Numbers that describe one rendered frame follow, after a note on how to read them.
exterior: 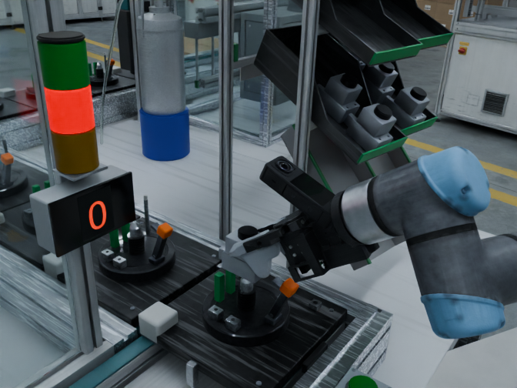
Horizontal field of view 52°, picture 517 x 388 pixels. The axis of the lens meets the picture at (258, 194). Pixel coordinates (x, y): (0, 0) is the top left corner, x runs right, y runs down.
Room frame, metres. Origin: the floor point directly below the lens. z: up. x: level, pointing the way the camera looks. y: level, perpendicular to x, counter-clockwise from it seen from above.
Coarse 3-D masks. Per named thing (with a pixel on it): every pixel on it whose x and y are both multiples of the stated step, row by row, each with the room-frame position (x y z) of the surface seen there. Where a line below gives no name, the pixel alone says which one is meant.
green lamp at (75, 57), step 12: (48, 48) 0.56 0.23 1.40; (60, 48) 0.56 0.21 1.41; (72, 48) 0.57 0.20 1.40; (84, 48) 0.58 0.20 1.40; (48, 60) 0.56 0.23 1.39; (60, 60) 0.56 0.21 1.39; (72, 60) 0.56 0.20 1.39; (84, 60) 0.58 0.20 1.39; (48, 72) 0.56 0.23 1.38; (60, 72) 0.56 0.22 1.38; (72, 72) 0.56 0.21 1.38; (84, 72) 0.57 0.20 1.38; (48, 84) 0.56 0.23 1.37; (60, 84) 0.56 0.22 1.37; (72, 84) 0.56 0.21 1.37; (84, 84) 0.57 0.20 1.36
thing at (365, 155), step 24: (264, 48) 0.95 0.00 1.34; (288, 48) 0.91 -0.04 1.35; (336, 48) 1.00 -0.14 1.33; (264, 72) 0.95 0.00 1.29; (288, 72) 0.91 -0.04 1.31; (336, 72) 0.99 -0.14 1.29; (360, 72) 0.95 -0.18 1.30; (288, 96) 0.91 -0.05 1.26; (312, 96) 0.87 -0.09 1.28; (360, 96) 0.95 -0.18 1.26; (312, 120) 0.86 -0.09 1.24; (336, 144) 0.82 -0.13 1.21
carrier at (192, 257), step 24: (96, 240) 0.88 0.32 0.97; (120, 240) 0.85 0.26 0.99; (144, 240) 0.82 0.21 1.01; (168, 240) 0.86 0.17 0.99; (192, 240) 0.89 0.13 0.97; (96, 264) 0.80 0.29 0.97; (120, 264) 0.76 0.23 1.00; (144, 264) 0.77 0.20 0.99; (168, 264) 0.79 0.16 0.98; (192, 264) 0.81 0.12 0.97; (216, 264) 0.82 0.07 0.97; (96, 288) 0.73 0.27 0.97; (120, 288) 0.73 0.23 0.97; (144, 288) 0.73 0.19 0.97; (168, 288) 0.73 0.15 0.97; (120, 312) 0.67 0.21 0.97
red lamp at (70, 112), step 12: (48, 96) 0.56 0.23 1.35; (60, 96) 0.56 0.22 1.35; (72, 96) 0.56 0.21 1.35; (84, 96) 0.57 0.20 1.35; (48, 108) 0.57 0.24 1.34; (60, 108) 0.56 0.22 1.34; (72, 108) 0.56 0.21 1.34; (84, 108) 0.57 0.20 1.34; (60, 120) 0.56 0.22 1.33; (72, 120) 0.56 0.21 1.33; (84, 120) 0.57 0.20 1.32; (60, 132) 0.56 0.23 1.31; (72, 132) 0.56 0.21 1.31
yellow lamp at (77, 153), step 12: (84, 132) 0.57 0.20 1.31; (60, 144) 0.56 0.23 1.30; (72, 144) 0.56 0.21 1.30; (84, 144) 0.56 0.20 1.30; (96, 144) 0.58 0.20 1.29; (60, 156) 0.56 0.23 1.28; (72, 156) 0.56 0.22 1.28; (84, 156) 0.56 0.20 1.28; (96, 156) 0.58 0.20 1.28; (60, 168) 0.56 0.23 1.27; (72, 168) 0.56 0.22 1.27; (84, 168) 0.56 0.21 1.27; (96, 168) 0.58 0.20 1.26
